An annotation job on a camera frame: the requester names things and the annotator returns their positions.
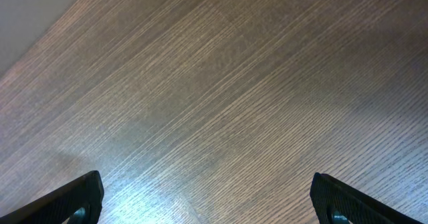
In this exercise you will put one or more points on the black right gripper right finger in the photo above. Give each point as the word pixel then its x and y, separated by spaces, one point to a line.
pixel 337 202

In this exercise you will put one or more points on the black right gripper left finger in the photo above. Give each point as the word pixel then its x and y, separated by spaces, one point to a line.
pixel 79 201

